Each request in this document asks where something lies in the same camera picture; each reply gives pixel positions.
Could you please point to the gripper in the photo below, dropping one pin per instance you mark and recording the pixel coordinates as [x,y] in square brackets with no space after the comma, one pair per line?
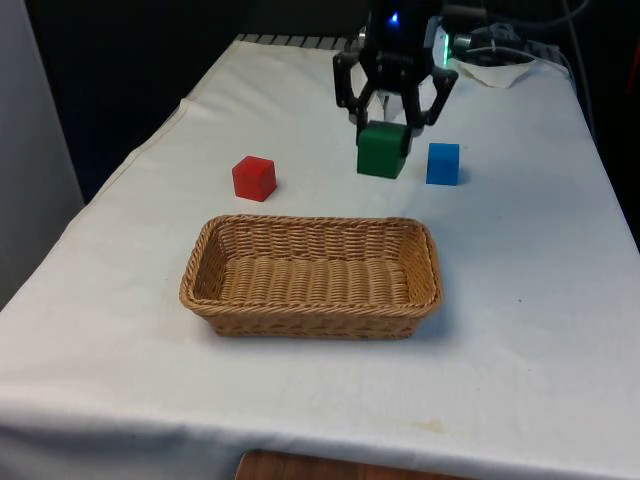
[395,35]

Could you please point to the green cube block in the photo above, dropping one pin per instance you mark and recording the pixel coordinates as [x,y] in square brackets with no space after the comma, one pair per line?
[380,150]

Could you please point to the wicker basket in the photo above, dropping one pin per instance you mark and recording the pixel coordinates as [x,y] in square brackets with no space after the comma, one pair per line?
[310,285]

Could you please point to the blue cube block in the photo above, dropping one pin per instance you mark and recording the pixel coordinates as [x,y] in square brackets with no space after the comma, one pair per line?
[442,164]

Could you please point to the red cube block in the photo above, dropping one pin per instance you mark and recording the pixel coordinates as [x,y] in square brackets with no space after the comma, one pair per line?
[253,179]

